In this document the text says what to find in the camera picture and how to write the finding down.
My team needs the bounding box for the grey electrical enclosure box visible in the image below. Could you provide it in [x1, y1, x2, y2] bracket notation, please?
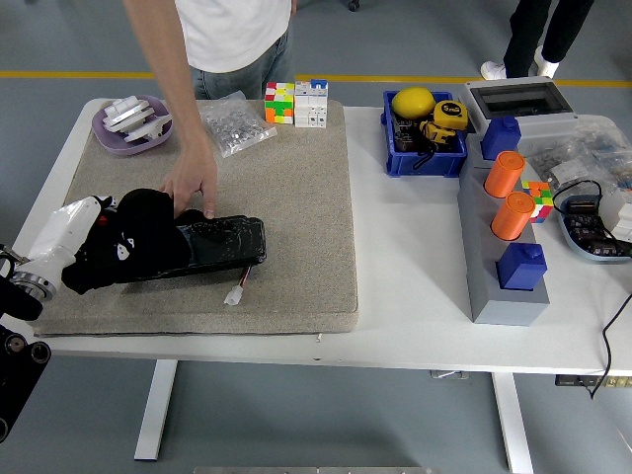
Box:
[457, 77, 579, 150]

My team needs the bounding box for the small colourful puzzle cube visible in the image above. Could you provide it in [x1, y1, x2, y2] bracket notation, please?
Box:
[520, 180, 552, 225]

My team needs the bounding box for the black panel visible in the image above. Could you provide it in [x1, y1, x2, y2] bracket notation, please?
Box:
[116, 208, 269, 284]

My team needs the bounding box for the translucent white plastic part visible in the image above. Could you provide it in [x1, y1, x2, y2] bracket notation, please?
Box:
[597, 189, 632, 244]

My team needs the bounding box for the person in black trousers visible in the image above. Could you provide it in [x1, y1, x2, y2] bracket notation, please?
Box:
[480, 0, 596, 82]

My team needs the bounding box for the yellow and black tool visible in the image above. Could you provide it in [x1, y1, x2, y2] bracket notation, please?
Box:
[418, 119, 456, 147]

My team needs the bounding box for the large colourful puzzle cube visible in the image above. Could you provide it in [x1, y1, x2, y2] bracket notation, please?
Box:
[264, 81, 296, 125]

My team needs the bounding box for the thin black cable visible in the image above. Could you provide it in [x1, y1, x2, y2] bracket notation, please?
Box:
[589, 290, 632, 402]
[551, 179, 605, 214]

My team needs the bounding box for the white and blue block cube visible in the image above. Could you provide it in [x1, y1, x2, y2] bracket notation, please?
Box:
[293, 77, 330, 130]

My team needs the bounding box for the blue-grey tray of circuit boards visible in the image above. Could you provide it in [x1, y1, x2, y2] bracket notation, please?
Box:
[556, 194, 632, 266]

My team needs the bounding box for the yellow round tape measure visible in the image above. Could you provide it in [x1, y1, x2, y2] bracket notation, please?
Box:
[433, 99, 468, 132]

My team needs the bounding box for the person's right hand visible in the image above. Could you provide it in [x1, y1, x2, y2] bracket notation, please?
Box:
[158, 142, 220, 220]

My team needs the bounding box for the stacked white plastic part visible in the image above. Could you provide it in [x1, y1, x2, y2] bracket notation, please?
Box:
[101, 96, 155, 133]

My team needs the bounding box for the yellow lemon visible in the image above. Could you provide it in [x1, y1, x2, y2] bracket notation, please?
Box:
[391, 86, 437, 120]

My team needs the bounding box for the blue plastic block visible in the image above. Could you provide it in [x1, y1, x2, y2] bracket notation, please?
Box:
[481, 116, 522, 162]
[496, 241, 549, 292]

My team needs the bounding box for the blue plastic bin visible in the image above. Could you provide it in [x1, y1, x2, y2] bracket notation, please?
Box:
[379, 89, 470, 180]

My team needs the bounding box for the black rag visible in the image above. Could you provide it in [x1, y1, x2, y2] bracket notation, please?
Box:
[60, 187, 193, 296]

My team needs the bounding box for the orange plastic cylinder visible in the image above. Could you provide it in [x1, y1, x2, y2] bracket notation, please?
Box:
[490, 191, 536, 242]
[483, 150, 526, 199]

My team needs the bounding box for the white table leg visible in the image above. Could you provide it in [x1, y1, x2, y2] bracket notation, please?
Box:
[133, 359, 180, 462]
[491, 371, 536, 474]

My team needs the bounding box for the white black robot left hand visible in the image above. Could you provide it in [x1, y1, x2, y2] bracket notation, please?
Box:
[19, 195, 137, 281]

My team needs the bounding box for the grey-brown mat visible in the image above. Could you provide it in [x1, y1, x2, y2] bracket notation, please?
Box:
[22, 98, 359, 339]

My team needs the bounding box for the purple tray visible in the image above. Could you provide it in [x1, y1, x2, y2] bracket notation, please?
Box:
[91, 94, 175, 157]

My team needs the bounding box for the clear bag of metal screws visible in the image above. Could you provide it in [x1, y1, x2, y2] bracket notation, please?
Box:
[198, 90, 278, 160]

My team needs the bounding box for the clear bag of small parts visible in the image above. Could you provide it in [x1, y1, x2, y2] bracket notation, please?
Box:
[517, 137, 596, 193]
[572, 116, 632, 197]

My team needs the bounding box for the long white plastic part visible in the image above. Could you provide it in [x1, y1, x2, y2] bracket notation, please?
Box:
[122, 112, 174, 145]

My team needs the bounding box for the red wire with white connector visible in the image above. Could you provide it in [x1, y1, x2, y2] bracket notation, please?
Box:
[223, 264, 256, 305]

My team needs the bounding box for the grey block holder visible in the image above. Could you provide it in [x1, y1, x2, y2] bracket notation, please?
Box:
[456, 132, 551, 327]

